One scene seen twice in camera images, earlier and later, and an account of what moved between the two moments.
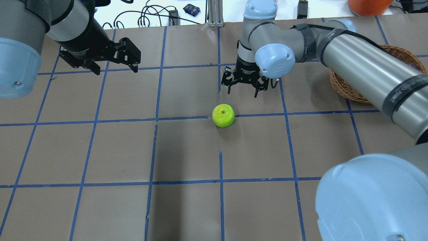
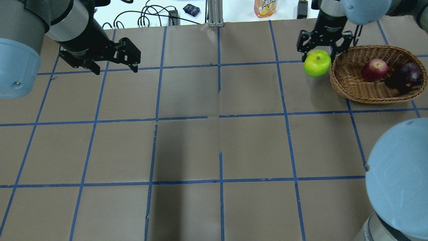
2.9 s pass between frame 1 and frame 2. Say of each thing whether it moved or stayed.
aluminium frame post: stayed
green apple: moved
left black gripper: stayed
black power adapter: stayed
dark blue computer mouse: stayed
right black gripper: moved
